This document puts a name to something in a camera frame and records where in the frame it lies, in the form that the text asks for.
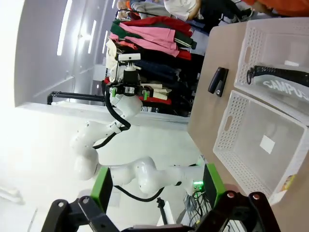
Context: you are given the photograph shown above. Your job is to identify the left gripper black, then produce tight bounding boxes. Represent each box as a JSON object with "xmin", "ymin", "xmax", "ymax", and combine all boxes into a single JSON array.
[{"xmin": 110, "ymin": 70, "xmax": 154, "ymax": 100}]

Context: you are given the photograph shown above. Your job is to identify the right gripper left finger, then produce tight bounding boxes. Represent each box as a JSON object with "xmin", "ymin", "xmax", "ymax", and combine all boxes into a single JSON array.
[{"xmin": 40, "ymin": 166, "xmax": 121, "ymax": 232}]

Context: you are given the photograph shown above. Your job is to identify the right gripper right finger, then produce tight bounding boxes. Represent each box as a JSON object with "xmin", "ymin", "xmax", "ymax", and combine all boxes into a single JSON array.
[{"xmin": 195, "ymin": 163, "xmax": 282, "ymax": 232}]

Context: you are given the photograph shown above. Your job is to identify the black stapler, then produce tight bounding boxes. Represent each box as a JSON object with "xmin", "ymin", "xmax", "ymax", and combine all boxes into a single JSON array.
[{"xmin": 208, "ymin": 67, "xmax": 229, "ymax": 97}]

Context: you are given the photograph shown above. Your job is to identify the grey CAMPUS pencil case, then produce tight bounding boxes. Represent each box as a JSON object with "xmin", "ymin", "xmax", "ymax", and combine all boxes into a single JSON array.
[{"xmin": 246, "ymin": 64, "xmax": 309, "ymax": 101}]

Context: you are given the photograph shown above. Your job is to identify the cream garment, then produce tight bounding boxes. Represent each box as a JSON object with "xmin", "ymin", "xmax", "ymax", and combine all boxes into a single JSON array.
[{"xmin": 105, "ymin": 39, "xmax": 123, "ymax": 84}]

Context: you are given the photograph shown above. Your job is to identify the navy garment stack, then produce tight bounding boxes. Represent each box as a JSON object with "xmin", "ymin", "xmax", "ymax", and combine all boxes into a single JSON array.
[{"xmin": 132, "ymin": 52, "xmax": 202, "ymax": 96}]

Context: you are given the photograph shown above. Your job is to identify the ceiling light strip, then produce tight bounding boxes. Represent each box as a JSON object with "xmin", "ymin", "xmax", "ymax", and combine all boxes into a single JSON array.
[
  {"xmin": 57, "ymin": 0, "xmax": 73, "ymax": 57},
  {"xmin": 87, "ymin": 19, "xmax": 97, "ymax": 54},
  {"xmin": 102, "ymin": 30, "xmax": 109, "ymax": 54}
]

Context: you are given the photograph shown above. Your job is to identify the black metal boom pole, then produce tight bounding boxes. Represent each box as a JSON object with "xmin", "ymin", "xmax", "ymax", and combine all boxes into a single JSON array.
[{"xmin": 46, "ymin": 90, "xmax": 107, "ymax": 105}]

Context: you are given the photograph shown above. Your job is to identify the pink garment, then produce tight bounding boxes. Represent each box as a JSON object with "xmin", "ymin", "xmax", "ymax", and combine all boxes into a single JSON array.
[{"xmin": 109, "ymin": 24, "xmax": 181, "ymax": 58}]

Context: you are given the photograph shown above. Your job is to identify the yellow printed packet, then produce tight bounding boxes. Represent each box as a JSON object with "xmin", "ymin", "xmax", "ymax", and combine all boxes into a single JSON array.
[{"xmin": 281, "ymin": 174, "xmax": 297, "ymax": 192}]

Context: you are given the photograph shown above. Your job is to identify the black clamp stand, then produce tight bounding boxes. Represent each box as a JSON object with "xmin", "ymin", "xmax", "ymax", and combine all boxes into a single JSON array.
[{"xmin": 156, "ymin": 197, "xmax": 169, "ymax": 225}]

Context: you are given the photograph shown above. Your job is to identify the bright red garment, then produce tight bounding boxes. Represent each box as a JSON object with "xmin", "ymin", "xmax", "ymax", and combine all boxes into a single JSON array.
[{"xmin": 119, "ymin": 15, "xmax": 194, "ymax": 37}]

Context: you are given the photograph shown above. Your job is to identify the person in grey top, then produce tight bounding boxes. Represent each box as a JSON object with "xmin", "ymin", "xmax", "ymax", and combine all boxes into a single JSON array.
[{"xmin": 115, "ymin": 0, "xmax": 175, "ymax": 19}]

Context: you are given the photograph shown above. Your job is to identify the white perforated plastic basket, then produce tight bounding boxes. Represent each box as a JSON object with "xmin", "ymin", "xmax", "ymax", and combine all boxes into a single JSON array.
[
  {"xmin": 212, "ymin": 89, "xmax": 309, "ymax": 206},
  {"xmin": 233, "ymin": 19, "xmax": 309, "ymax": 126}
]

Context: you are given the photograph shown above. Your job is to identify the seated person dark trousers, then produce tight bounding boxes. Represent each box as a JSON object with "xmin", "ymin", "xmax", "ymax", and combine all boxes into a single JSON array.
[{"xmin": 163, "ymin": 0, "xmax": 254, "ymax": 33}]

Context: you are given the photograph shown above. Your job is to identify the person in orange hoodie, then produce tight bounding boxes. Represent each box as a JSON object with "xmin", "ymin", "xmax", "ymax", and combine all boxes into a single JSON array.
[{"xmin": 241, "ymin": 0, "xmax": 309, "ymax": 17}]

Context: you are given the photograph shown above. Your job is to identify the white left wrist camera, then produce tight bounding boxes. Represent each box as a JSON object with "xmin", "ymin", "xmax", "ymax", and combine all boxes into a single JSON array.
[{"xmin": 117, "ymin": 53, "xmax": 142, "ymax": 71}]

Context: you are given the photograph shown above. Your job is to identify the black cable bundle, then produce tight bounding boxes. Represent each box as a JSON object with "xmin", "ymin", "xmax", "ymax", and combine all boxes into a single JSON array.
[{"xmin": 184, "ymin": 190, "xmax": 214, "ymax": 219}]

